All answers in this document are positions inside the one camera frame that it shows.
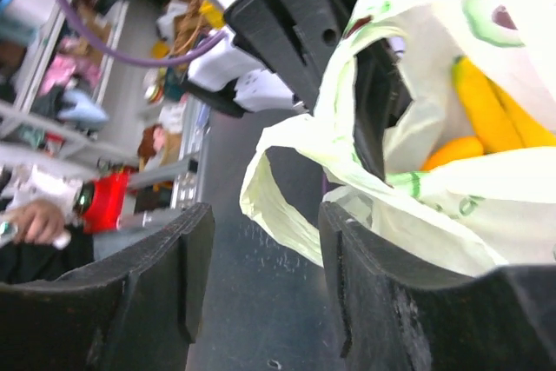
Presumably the yellow bell pepper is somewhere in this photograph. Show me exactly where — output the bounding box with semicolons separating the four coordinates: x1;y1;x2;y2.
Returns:
420;136;484;171

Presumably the person hand in background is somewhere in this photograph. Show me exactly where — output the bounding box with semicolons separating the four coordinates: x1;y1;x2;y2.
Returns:
7;199;65;245

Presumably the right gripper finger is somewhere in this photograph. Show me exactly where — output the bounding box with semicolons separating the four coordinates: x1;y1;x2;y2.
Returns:
318;202;555;370
1;203;215;370

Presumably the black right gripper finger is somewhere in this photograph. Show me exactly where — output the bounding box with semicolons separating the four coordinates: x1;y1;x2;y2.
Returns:
224;0;357;107
354;38;411;180

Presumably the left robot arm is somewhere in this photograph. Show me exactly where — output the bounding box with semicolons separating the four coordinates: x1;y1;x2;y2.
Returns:
187;0;356;117

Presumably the avocado print plastic bag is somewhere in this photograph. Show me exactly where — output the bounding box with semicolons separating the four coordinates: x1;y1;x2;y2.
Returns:
240;0;555;276

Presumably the yellow banana bunch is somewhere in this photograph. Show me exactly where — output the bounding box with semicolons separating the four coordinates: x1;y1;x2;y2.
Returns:
452;56;555;154

